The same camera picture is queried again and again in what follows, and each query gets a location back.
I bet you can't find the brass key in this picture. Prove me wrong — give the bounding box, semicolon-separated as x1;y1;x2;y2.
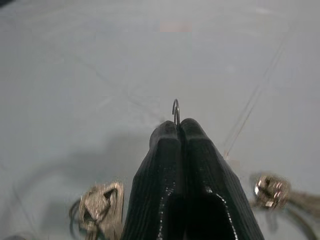
70;180;125;240

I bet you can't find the thin metal key ring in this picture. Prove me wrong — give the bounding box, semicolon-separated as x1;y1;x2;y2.
171;98;181;126

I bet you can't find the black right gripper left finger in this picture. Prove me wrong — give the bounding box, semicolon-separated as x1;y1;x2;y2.
121;120;182;240

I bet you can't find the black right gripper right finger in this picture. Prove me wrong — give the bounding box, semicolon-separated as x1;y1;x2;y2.
180;118;266;240

